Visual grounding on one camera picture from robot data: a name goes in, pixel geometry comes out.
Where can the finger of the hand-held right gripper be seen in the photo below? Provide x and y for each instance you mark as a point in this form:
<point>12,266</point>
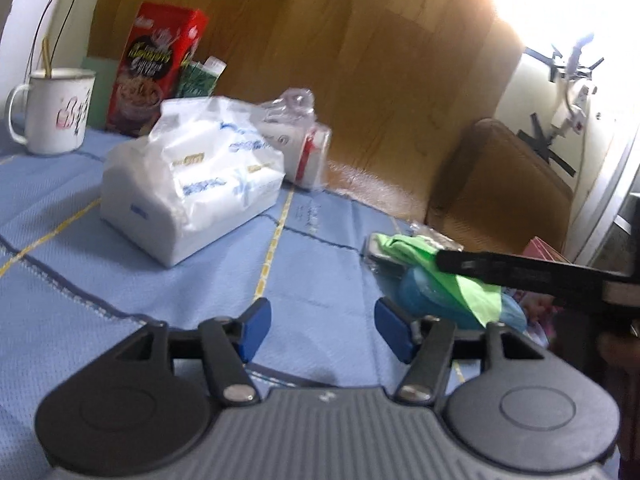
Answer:
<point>525,272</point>

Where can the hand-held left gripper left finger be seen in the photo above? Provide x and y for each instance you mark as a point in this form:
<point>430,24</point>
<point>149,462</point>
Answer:
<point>255,327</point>

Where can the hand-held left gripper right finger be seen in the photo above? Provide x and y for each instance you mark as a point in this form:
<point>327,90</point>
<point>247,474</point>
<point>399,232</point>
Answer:
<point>392,331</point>

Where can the green cloth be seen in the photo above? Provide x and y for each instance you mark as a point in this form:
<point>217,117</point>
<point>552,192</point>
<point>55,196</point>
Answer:
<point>465,290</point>

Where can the white soft tissue pack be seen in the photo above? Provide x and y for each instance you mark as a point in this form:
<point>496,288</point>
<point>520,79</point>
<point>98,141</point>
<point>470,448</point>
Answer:
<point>200,185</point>

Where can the small printed snack cup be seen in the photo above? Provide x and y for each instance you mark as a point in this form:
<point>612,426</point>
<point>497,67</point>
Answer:
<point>537,315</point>

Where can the blue glasses case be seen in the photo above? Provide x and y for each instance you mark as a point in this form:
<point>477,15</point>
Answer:
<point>430,297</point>

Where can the brown chair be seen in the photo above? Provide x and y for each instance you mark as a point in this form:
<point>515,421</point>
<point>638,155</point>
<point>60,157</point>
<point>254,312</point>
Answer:
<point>500,195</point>

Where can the black tape cross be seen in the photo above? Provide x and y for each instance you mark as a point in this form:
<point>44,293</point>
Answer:
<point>547,147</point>

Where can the blue tablecloth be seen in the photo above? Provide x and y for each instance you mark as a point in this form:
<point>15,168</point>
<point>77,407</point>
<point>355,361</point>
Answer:
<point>100,285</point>

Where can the clear bag with white packet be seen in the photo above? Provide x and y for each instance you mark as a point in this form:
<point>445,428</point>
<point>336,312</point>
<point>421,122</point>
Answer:
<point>300,140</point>

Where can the green carton white cap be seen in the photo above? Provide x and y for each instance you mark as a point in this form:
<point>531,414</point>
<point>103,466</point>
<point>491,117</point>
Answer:
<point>200,80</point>

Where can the pale green board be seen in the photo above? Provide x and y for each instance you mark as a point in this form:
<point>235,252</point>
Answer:
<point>100,95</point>

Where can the red cereal box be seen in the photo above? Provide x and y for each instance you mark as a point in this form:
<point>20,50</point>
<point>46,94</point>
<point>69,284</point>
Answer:
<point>150,60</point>

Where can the white enamel mug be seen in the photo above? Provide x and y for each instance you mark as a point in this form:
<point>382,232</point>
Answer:
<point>55,115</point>

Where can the chopsticks in mug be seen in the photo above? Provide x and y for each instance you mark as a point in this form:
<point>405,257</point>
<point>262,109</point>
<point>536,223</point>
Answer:
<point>47,60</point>

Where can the white window frame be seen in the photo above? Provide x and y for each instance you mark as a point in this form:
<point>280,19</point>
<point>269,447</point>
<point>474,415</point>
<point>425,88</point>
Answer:
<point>615,200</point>

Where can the white wall power adapter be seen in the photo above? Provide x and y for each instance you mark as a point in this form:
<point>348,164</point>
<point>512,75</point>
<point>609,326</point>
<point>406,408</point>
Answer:
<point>567,112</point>

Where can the black taped wall bracket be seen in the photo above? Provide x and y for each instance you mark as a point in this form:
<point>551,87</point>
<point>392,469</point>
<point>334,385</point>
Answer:
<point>570,60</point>

